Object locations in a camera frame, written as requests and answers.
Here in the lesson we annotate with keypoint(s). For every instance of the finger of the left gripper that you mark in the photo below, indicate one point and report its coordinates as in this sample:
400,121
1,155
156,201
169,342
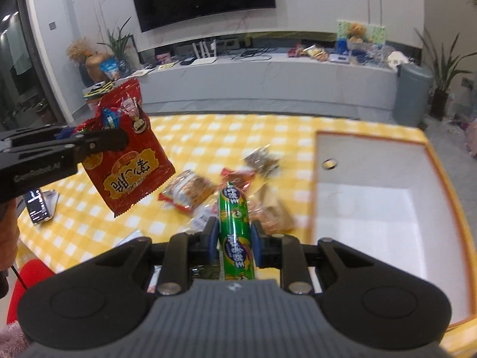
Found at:
31,136
79,145

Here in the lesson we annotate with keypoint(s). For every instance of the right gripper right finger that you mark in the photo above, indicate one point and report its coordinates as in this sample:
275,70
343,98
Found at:
284,253

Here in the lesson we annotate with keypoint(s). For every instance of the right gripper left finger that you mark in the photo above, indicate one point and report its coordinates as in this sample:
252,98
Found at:
182,253

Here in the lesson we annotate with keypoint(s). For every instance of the red chip snack bag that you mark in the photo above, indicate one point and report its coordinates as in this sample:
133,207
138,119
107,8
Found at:
126,176

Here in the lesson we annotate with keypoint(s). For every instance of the green sausage snack stick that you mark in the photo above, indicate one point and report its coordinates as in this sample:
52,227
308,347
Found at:
237,261

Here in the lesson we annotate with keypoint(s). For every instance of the red braised meat packet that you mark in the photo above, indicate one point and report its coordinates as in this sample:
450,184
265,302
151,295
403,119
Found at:
239,179

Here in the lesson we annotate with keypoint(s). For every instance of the white blue snack packet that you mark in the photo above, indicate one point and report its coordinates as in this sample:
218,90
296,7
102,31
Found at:
202,215

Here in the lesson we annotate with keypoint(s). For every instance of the smartphone on table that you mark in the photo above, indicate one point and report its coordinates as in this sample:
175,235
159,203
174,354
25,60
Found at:
37,206

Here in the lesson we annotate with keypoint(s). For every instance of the clear mixed nuts bag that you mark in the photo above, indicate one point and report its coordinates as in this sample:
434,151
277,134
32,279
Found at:
266,207

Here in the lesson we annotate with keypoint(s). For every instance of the peanut snack bag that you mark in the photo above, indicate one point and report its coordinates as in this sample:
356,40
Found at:
187,191

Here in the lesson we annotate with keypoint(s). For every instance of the yellow checkered tablecloth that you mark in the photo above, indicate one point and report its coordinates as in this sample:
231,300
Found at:
83,226

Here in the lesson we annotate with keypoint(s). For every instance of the dark dried fruit packet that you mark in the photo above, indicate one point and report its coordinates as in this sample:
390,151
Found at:
262,161

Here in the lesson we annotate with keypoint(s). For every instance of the orange vase dried flowers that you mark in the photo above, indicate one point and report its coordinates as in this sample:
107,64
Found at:
82,53

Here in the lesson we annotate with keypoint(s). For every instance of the left potted plant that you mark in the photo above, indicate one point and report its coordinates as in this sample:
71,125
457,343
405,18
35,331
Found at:
118,41

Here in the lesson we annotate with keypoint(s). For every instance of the orange storage box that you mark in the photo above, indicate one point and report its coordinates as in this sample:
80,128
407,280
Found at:
387,195

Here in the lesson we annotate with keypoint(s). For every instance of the white wifi router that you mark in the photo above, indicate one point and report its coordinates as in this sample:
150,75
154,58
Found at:
205,54

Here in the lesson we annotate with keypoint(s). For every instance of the white tv console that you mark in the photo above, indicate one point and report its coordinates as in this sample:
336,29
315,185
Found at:
274,83

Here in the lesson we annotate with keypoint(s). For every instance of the grey trash bin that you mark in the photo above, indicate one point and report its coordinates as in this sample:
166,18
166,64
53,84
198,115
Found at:
414,83

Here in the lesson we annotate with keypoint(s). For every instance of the snack pile on console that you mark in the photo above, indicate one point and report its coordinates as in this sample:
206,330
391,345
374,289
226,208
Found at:
313,52

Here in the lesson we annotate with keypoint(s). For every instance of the teddy bear picture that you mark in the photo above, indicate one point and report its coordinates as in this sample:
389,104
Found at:
353,35

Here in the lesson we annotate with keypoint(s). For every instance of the potted green plant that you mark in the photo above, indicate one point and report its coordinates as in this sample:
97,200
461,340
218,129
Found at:
445,66

